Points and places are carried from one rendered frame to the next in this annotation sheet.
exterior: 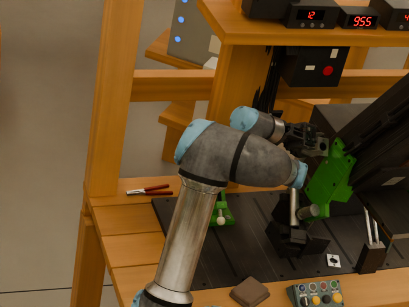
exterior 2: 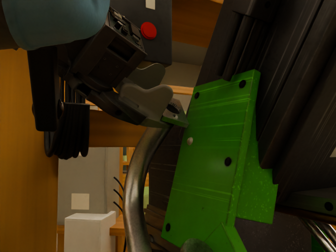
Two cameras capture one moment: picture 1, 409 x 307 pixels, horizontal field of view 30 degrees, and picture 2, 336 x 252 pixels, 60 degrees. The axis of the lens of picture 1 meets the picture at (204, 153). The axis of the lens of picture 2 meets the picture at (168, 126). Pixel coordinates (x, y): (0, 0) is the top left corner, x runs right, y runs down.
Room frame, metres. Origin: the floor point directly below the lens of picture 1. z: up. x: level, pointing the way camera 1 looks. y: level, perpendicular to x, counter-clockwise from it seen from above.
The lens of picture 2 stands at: (1.56, -0.31, 1.19)
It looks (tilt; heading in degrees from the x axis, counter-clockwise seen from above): 4 degrees up; 355
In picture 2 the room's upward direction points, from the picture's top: straight up
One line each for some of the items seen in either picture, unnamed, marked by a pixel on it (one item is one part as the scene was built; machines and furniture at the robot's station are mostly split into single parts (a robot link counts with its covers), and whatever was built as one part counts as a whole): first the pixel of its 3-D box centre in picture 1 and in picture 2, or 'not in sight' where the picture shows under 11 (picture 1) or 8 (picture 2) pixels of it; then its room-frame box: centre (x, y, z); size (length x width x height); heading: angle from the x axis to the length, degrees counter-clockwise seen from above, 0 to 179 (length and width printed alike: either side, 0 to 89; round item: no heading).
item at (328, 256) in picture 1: (333, 261); not in sight; (1.84, -0.47, 0.90); 0.06 x 0.04 x 0.01; 6
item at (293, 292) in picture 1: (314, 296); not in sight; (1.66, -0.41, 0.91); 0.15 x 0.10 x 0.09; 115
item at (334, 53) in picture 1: (312, 56); (122, 30); (2.15, -0.26, 1.42); 0.17 x 0.12 x 0.15; 115
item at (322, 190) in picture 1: (338, 175); (226, 160); (1.92, -0.41, 1.17); 0.13 x 0.12 x 0.20; 115
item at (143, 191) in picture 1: (148, 190); not in sight; (2.01, 0.15, 0.89); 0.16 x 0.05 x 0.01; 118
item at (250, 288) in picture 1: (250, 292); not in sight; (1.61, -0.21, 0.91); 0.10 x 0.08 x 0.03; 144
